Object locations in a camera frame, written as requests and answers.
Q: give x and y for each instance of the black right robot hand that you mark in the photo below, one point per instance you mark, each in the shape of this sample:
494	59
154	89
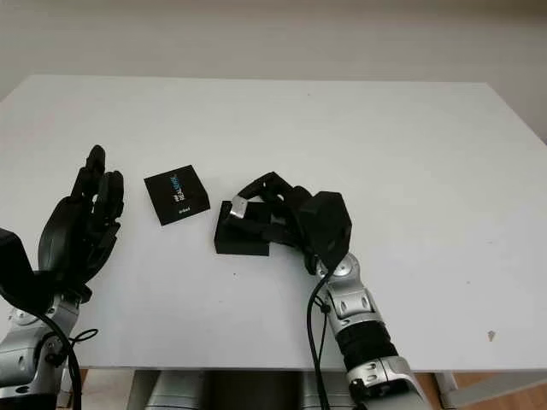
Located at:
288	213

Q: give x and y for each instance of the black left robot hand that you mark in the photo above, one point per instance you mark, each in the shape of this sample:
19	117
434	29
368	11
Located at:
72	239

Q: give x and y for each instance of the small silver cube camera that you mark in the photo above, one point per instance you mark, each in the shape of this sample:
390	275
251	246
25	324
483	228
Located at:
238	208

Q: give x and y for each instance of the black RealSense box lid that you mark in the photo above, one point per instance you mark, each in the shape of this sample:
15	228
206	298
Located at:
177	196

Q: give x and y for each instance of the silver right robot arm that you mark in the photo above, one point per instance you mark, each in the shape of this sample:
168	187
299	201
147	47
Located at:
363	329

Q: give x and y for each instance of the white table leg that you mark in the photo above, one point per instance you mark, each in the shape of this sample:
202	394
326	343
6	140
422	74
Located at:
143	390

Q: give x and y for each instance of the silver right robot thigh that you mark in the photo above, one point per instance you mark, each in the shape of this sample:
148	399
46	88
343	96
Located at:
308	393

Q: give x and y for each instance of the silver robot thigh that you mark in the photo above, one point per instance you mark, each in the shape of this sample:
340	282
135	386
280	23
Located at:
308	393
175	393

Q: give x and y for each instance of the black robot waist column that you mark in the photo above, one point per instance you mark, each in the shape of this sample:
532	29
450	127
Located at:
252	393

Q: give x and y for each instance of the silver left robot thigh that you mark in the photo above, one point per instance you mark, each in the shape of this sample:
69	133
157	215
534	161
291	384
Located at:
175	393

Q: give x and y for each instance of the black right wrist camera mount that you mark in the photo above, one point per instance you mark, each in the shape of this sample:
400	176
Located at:
327	226

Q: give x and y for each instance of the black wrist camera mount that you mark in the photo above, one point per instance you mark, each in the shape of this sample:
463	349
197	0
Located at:
327	226
15	265

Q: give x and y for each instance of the black camera box base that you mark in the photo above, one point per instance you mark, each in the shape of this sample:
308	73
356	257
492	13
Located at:
239	239

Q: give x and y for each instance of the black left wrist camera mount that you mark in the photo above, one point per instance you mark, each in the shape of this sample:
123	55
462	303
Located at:
15	265

